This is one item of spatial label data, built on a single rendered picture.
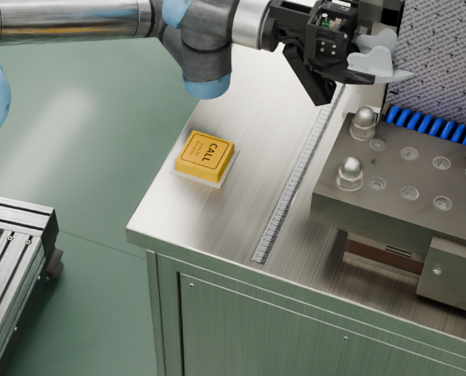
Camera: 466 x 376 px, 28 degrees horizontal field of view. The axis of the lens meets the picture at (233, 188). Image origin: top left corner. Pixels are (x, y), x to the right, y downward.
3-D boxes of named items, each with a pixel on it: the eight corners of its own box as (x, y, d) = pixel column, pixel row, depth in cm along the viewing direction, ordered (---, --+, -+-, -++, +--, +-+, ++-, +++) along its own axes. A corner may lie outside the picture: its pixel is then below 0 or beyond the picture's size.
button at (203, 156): (193, 139, 146) (193, 128, 144) (234, 152, 145) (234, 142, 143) (175, 171, 142) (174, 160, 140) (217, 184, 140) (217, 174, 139)
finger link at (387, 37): (422, 45, 124) (355, 28, 126) (414, 77, 129) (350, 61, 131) (427, 31, 126) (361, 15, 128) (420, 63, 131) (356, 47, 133)
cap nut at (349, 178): (340, 168, 126) (343, 145, 122) (366, 176, 125) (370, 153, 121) (331, 187, 123) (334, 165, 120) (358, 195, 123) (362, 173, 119)
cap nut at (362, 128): (353, 118, 132) (357, 95, 128) (378, 126, 131) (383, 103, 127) (346, 136, 129) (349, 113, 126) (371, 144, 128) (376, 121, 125)
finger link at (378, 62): (414, 63, 122) (347, 43, 125) (408, 95, 127) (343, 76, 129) (421, 48, 124) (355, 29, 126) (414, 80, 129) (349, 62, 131)
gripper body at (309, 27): (348, 36, 123) (262, 13, 125) (341, 84, 129) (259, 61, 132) (364, 2, 127) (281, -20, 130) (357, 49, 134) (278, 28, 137)
